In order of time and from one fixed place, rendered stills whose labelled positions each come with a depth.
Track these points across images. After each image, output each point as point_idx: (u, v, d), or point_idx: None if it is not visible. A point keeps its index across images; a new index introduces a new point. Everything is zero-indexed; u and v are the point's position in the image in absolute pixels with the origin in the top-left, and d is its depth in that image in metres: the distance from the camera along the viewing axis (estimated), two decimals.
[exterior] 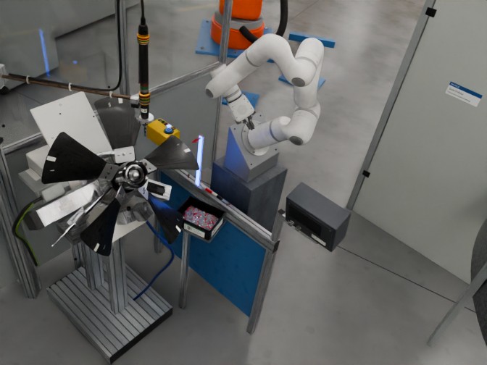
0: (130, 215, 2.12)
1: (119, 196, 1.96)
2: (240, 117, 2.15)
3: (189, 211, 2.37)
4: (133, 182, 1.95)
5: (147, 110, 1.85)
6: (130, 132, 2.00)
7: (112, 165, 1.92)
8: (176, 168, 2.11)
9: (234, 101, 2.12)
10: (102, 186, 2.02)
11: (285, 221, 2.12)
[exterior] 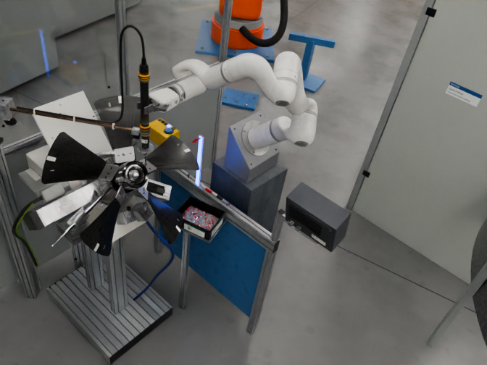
0: (130, 215, 2.12)
1: (119, 196, 1.96)
2: (161, 110, 1.91)
3: (189, 211, 2.37)
4: (133, 182, 1.95)
5: (148, 140, 1.95)
6: (130, 132, 2.00)
7: (112, 165, 1.92)
8: (176, 168, 2.11)
9: None
10: (102, 186, 2.02)
11: (285, 221, 2.12)
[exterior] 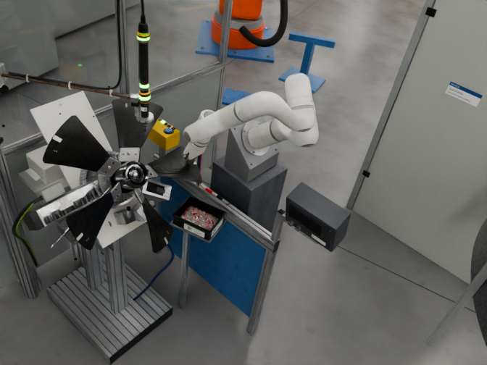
0: (130, 215, 2.12)
1: (114, 193, 1.95)
2: None
3: (189, 211, 2.37)
4: (131, 182, 1.95)
5: (147, 108, 1.85)
6: (140, 134, 2.03)
7: (115, 161, 1.93)
8: (177, 178, 2.10)
9: None
10: (102, 186, 2.02)
11: (285, 221, 2.12)
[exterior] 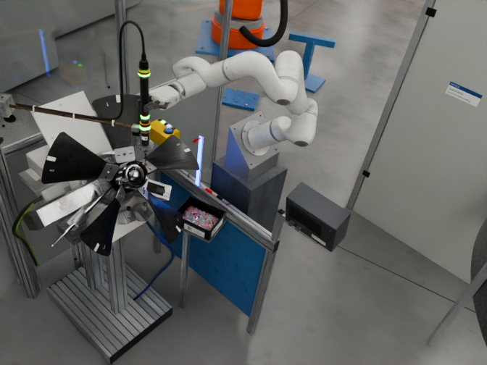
0: (130, 215, 2.12)
1: (107, 170, 1.94)
2: (161, 108, 1.90)
3: (189, 211, 2.37)
4: (127, 174, 1.94)
5: (148, 137, 1.94)
6: (167, 163, 2.10)
7: (133, 153, 1.99)
8: (157, 218, 2.02)
9: None
10: (102, 186, 2.02)
11: (285, 221, 2.12)
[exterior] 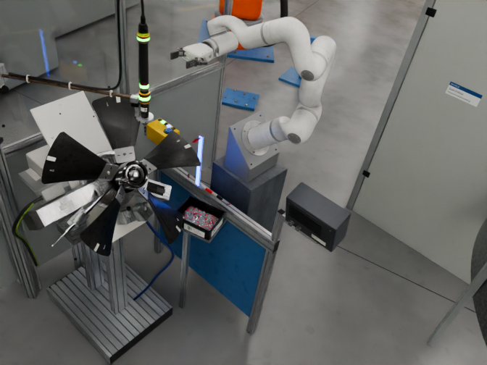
0: (130, 215, 2.12)
1: (107, 170, 1.94)
2: None
3: (189, 211, 2.37)
4: (127, 174, 1.94)
5: (147, 109, 1.85)
6: (167, 161, 2.10)
7: (133, 153, 1.99)
8: (157, 218, 2.02)
9: None
10: (102, 186, 2.02)
11: (285, 221, 2.12)
